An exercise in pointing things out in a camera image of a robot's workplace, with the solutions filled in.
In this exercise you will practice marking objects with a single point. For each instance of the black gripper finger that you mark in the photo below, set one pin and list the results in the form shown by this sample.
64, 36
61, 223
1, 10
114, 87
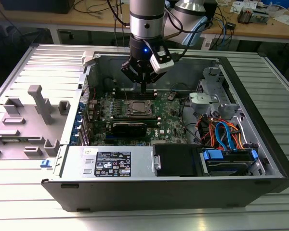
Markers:
156, 75
127, 68

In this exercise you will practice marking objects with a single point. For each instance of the metal CPU locking lever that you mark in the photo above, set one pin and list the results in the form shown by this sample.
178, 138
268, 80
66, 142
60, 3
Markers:
125, 91
137, 109

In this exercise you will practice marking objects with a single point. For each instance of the silver topped CPU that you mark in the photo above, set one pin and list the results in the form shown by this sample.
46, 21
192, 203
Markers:
138, 104

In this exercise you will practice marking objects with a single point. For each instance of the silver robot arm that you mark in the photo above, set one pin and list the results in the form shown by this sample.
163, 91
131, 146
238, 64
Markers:
147, 19

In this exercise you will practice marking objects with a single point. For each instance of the black RAM slot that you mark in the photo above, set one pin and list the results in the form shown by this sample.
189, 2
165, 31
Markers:
130, 90
130, 95

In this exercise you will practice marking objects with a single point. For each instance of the CPU socket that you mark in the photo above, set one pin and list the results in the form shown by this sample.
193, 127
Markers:
135, 115

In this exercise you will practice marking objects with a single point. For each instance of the black plastic cover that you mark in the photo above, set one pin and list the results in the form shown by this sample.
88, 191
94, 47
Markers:
175, 160

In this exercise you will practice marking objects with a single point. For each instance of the finned CPU cooler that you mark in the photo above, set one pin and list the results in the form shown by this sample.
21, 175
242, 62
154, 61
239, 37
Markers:
245, 16

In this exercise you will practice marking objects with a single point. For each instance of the round silver coin battery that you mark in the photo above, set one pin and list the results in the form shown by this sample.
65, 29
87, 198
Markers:
171, 97

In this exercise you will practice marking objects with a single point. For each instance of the green motherboard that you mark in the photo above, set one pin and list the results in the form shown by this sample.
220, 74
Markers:
168, 113

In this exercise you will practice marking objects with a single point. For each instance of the pale grey plastic block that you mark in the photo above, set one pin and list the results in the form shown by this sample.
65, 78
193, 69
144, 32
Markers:
89, 59

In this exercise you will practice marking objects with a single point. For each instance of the silver drive cage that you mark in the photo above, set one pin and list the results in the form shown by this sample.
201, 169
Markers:
208, 72

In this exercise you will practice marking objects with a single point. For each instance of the black graphics card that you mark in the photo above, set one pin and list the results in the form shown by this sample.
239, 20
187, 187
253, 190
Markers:
128, 128

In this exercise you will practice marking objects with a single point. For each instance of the blue card retainer clip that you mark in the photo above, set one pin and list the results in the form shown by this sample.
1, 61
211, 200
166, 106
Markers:
79, 119
75, 140
81, 107
77, 130

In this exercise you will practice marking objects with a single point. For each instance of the black upright box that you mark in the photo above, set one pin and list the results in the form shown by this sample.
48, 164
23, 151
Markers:
211, 14

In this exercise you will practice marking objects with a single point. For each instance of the wooden desk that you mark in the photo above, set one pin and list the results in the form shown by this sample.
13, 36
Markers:
62, 20

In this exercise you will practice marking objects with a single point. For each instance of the small black box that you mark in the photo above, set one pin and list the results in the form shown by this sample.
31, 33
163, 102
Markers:
231, 25

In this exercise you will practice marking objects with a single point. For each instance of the blue disk carrier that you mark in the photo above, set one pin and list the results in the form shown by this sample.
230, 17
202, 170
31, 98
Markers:
213, 154

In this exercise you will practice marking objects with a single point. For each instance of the black white rating label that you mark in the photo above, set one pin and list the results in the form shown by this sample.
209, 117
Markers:
113, 164

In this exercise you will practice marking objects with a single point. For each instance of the silver power supply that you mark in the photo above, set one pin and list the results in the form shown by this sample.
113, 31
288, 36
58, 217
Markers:
74, 161

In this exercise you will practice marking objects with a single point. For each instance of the black monitor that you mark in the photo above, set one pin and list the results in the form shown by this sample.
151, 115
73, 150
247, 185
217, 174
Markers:
38, 6

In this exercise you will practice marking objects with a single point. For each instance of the grey parts rack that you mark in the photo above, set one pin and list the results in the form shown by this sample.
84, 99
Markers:
38, 134

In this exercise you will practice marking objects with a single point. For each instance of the hard disk drive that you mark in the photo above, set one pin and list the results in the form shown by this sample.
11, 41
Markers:
228, 167

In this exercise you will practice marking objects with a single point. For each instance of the grey metal device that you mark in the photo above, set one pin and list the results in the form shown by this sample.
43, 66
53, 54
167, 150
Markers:
260, 16

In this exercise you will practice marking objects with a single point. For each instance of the black and silver PC case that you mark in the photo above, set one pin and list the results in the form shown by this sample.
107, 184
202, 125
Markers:
159, 195

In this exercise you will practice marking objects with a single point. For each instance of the small blue plastic clip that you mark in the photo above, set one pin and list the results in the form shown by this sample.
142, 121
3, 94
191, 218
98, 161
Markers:
45, 164

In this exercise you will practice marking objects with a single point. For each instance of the white paper sheets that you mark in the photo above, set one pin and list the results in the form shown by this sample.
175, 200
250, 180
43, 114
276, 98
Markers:
287, 20

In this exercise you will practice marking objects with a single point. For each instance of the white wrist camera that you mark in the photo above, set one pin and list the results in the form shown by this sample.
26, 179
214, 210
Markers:
162, 63

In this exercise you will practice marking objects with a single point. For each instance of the silver metal bracket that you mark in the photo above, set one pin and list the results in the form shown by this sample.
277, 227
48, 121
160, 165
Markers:
202, 98

